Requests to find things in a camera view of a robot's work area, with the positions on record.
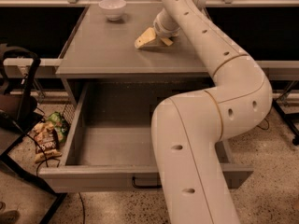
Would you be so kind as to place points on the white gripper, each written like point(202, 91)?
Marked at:
point(163, 29)

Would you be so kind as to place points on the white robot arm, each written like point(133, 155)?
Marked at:
point(186, 127)

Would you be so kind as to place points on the grey cabinet with flat top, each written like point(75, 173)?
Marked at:
point(103, 48)

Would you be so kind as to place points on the open grey top drawer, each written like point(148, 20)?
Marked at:
point(109, 141)

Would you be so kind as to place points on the white ceramic bowl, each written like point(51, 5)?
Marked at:
point(113, 9)

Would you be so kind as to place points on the green snack bag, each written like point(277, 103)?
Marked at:
point(60, 125)

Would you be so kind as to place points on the black wheeled stand base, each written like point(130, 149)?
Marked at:
point(289, 118)

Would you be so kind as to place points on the brown chip bag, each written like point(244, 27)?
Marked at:
point(47, 142)

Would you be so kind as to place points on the black chair frame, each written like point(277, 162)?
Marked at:
point(18, 117)

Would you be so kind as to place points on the black drawer handle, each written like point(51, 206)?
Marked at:
point(145, 183)

